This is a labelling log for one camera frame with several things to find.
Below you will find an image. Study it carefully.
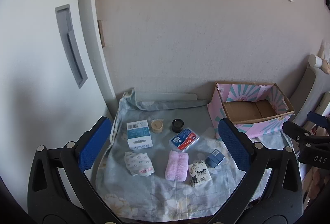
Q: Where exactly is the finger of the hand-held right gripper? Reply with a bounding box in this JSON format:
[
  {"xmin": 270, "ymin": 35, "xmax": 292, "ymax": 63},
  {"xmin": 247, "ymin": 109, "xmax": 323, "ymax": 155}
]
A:
[
  {"xmin": 282, "ymin": 121, "xmax": 330, "ymax": 147},
  {"xmin": 307, "ymin": 111, "xmax": 330, "ymax": 130}
]

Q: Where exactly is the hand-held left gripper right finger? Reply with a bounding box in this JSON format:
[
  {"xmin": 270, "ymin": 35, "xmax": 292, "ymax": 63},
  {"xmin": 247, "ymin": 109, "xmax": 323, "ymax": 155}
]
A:
[{"xmin": 206, "ymin": 118, "xmax": 303, "ymax": 224}]

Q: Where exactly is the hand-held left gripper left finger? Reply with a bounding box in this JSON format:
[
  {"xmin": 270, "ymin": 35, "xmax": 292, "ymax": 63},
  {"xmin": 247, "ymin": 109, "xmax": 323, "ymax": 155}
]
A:
[{"xmin": 27, "ymin": 116, "xmax": 121, "ymax": 224}]

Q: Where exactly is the small blue box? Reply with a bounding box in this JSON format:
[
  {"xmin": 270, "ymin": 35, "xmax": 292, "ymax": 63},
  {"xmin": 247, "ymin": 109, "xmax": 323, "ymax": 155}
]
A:
[{"xmin": 205, "ymin": 149, "xmax": 225, "ymax": 168}]

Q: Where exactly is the pink striped cardboard box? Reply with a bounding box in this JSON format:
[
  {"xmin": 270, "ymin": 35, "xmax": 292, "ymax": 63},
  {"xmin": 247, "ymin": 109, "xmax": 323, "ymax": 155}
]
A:
[{"xmin": 208, "ymin": 81, "xmax": 295, "ymax": 140}]

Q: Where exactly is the floral tissue packet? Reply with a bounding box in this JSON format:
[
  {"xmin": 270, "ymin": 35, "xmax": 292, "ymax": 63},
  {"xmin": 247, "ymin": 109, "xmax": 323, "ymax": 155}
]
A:
[{"xmin": 187, "ymin": 160, "xmax": 212, "ymax": 187}]

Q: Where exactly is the white and blue carton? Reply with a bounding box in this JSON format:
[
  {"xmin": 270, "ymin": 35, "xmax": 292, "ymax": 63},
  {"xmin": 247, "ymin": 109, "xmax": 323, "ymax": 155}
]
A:
[{"xmin": 126, "ymin": 120, "xmax": 153, "ymax": 150}]

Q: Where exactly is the white patterned soft packet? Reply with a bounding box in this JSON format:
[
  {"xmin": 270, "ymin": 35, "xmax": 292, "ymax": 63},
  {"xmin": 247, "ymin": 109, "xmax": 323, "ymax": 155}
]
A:
[{"xmin": 124, "ymin": 151, "xmax": 155, "ymax": 177}]

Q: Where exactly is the blue plastic case red label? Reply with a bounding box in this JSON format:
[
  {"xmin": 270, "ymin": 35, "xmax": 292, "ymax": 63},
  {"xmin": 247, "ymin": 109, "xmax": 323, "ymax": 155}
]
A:
[{"xmin": 169, "ymin": 128, "xmax": 200, "ymax": 151}]

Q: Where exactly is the pink fluffy towel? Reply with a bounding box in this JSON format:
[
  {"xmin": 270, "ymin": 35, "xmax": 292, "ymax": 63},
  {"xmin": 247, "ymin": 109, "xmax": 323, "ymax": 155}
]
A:
[{"xmin": 164, "ymin": 150, "xmax": 190, "ymax": 182}]

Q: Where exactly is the grey chair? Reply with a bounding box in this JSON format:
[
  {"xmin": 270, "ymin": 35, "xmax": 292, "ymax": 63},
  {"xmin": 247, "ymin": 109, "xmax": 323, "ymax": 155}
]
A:
[{"xmin": 290, "ymin": 66, "xmax": 327, "ymax": 127}]

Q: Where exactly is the beige plush toy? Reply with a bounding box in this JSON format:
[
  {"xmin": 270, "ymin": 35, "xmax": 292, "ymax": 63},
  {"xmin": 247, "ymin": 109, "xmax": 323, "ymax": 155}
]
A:
[{"xmin": 319, "ymin": 41, "xmax": 330, "ymax": 75}]

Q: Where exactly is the white cup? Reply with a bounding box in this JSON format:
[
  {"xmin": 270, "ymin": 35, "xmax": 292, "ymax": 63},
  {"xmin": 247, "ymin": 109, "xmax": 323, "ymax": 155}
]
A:
[{"xmin": 309, "ymin": 54, "xmax": 323, "ymax": 68}]

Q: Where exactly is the black round jar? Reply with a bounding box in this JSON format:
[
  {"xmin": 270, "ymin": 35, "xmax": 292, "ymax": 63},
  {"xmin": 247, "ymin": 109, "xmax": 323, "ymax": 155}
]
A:
[{"xmin": 172, "ymin": 118, "xmax": 184, "ymax": 133}]

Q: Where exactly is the beige round jar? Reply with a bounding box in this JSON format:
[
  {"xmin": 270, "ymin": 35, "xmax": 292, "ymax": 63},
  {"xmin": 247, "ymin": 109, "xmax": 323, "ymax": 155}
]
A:
[{"xmin": 151, "ymin": 120, "xmax": 163, "ymax": 133}]

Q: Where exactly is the pale blue floral cloth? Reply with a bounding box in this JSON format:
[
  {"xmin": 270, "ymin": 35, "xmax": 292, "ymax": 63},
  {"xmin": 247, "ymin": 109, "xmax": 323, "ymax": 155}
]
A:
[{"xmin": 95, "ymin": 89, "xmax": 295, "ymax": 221}]

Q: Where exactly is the white wardrobe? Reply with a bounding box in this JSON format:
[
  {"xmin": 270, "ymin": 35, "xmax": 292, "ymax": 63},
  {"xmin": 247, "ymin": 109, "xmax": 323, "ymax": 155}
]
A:
[{"xmin": 0, "ymin": 0, "xmax": 118, "ymax": 188}]

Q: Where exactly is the grey recessed door handle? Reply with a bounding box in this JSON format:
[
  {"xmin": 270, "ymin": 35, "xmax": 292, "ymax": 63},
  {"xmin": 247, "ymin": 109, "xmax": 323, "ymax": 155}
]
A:
[{"xmin": 55, "ymin": 4, "xmax": 88, "ymax": 89}]

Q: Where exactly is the wooden wall block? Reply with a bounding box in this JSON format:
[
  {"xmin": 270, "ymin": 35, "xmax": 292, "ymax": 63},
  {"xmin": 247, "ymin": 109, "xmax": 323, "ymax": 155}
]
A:
[{"xmin": 97, "ymin": 20, "xmax": 106, "ymax": 48}]

